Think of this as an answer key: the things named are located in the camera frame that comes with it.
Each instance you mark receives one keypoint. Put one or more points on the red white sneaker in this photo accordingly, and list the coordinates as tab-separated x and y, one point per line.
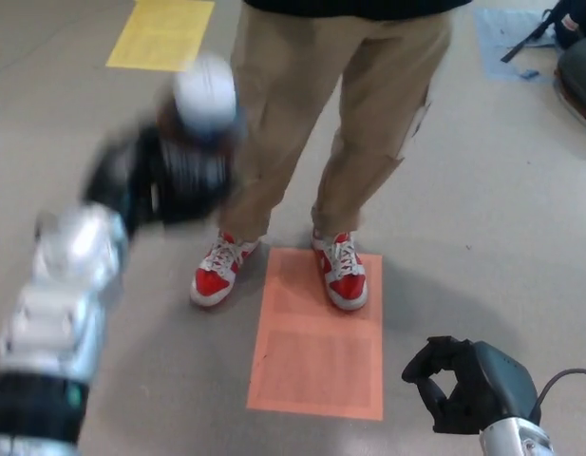
345	280
216	280

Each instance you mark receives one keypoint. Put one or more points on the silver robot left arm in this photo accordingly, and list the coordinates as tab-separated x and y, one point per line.
60	294

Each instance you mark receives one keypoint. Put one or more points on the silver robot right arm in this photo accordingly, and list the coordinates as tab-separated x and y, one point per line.
516	439

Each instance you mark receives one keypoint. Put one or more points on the brown protein shake bottle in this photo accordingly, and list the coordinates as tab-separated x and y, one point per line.
204	100

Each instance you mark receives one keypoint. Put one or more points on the blue paper sheet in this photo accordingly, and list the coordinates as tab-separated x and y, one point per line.
506	43

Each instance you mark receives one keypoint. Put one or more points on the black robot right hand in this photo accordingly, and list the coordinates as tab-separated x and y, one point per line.
482	380

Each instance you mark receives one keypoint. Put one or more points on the small blue tape scrap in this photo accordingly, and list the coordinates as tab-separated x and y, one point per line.
529	74

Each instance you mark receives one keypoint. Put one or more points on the black backpack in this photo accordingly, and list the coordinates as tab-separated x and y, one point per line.
575	24

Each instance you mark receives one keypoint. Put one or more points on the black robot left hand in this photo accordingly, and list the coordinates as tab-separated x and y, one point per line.
178	195

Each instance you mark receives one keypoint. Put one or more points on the grey round seat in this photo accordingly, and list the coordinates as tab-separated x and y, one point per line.
580	76

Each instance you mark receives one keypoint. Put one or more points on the orange paper sheet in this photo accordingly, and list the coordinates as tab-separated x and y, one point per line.
316	366

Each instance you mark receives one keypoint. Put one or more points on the yellow paper sheet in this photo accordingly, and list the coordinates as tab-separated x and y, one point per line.
159	35

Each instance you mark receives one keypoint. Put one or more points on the khaki cargo trousers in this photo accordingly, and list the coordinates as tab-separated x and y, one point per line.
340	95

